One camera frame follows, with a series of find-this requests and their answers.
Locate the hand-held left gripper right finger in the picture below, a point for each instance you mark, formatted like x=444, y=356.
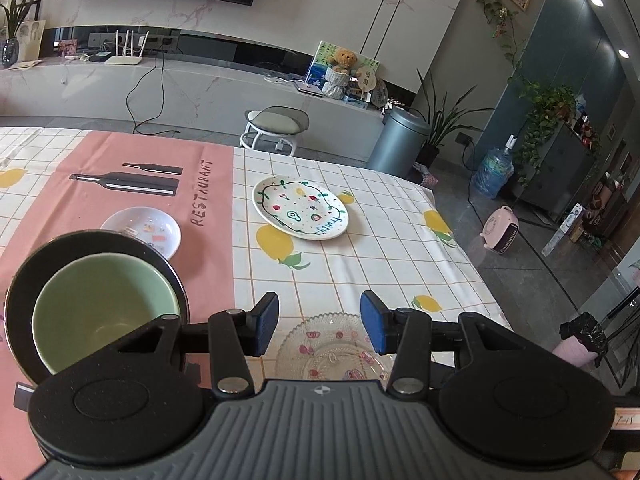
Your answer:
x=375, y=322

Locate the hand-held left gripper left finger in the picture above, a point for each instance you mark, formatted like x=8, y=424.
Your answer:
x=265, y=325

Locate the clear glass flowered plate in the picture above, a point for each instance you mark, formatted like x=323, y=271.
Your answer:
x=325, y=340

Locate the white fruit-printed plate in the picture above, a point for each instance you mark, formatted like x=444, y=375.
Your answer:
x=300, y=207

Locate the small white plate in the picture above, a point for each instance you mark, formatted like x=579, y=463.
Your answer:
x=145, y=220

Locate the green ceramic bowl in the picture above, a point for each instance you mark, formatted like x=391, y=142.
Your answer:
x=100, y=305

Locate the orange steel bowl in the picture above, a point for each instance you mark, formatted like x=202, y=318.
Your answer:
x=20, y=310

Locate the patterned cloth bag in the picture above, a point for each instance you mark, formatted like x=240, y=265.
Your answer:
x=425, y=177

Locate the pink space heater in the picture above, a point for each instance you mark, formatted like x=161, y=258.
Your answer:
x=500, y=227

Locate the grey-blue trash can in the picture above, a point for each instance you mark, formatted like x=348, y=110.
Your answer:
x=395, y=145

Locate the blue water jug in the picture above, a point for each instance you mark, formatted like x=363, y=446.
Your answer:
x=492, y=172

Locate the pink waste bin black bag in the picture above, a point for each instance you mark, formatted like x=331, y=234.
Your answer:
x=575, y=352

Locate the white stool with green seat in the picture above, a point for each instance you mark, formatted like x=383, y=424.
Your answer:
x=275, y=122

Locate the long-leaf potted plant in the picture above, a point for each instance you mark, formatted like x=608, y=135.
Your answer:
x=445, y=125

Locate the tall white box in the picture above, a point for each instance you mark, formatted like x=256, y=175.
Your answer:
x=565, y=227

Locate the decorative display plate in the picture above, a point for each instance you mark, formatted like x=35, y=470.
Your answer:
x=380, y=92

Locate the white marble media console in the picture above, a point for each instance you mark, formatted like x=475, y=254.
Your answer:
x=215, y=95

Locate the silver flat device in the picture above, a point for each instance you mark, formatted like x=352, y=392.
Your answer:
x=310, y=90

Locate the grey drawer cabinet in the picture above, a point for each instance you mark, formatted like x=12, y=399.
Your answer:
x=560, y=170

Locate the round paper fan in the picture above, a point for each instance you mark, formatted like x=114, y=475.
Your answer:
x=365, y=82

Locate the green and blue painting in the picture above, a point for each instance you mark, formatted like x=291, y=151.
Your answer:
x=317, y=67

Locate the brown teddy bear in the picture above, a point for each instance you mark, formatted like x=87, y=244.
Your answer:
x=342, y=62

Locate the trailing pothos plant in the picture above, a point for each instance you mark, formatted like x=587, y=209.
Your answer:
x=545, y=105

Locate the white router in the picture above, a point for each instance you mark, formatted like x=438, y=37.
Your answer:
x=122, y=59

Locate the hanging vine plant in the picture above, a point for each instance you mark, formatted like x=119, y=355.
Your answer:
x=497, y=15

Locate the pink picture card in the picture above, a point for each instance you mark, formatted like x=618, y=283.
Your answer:
x=68, y=48

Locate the portrait drawing card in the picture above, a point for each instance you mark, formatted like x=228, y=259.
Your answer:
x=31, y=40

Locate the plant in blue vase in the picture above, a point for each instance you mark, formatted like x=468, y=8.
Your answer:
x=10, y=50

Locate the black wall socket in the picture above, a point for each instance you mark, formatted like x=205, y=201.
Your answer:
x=463, y=137

